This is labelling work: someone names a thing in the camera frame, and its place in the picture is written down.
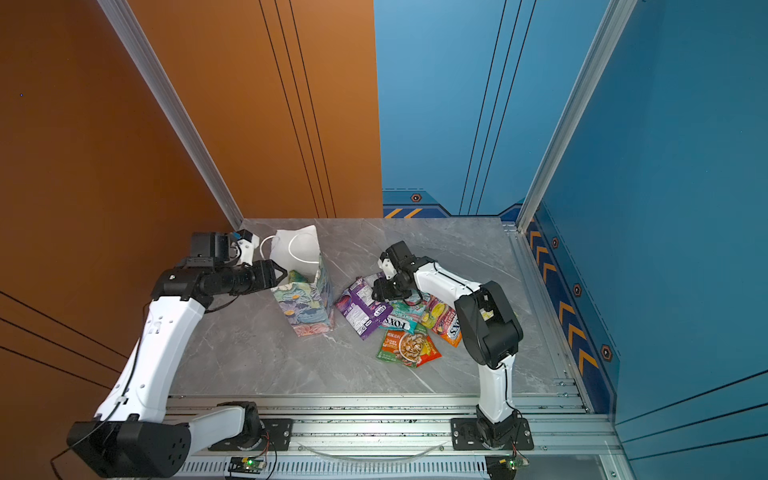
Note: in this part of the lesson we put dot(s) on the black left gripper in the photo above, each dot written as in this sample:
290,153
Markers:
266,278

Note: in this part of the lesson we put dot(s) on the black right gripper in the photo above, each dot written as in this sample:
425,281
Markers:
382,292

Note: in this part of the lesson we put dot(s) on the teal Fox's mint candy bag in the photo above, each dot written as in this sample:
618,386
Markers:
405,314

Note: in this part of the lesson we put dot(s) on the floral paper gift bag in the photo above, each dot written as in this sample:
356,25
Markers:
304,296

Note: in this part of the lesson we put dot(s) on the purple Fox's berries candy bag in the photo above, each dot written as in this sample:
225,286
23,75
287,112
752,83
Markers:
360,309

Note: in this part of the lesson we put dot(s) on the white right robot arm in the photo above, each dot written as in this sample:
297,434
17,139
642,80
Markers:
490,330

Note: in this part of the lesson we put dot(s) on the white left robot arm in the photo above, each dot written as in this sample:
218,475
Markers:
128,436

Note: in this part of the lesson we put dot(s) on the green noodle snack packet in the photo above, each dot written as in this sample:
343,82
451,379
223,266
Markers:
402,347

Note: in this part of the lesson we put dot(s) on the red snack packet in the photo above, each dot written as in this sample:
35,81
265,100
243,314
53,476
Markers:
428,353

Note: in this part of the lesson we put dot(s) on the left green circuit board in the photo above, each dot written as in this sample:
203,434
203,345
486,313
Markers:
239,466

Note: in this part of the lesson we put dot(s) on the right circuit board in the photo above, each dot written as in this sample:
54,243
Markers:
504,467

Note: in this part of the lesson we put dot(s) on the aluminium rail frame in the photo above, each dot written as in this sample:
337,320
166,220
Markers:
408,436

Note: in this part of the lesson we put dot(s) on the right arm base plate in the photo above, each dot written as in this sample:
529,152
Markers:
480,434

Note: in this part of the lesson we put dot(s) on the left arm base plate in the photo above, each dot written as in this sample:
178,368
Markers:
272,434

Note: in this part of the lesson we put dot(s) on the left aluminium corner post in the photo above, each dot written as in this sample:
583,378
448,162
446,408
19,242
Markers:
129,31

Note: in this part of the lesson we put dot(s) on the aluminium corner post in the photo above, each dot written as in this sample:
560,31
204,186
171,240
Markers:
129,31
606,39

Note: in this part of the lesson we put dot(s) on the right aluminium corner post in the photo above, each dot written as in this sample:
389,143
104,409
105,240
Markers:
606,39

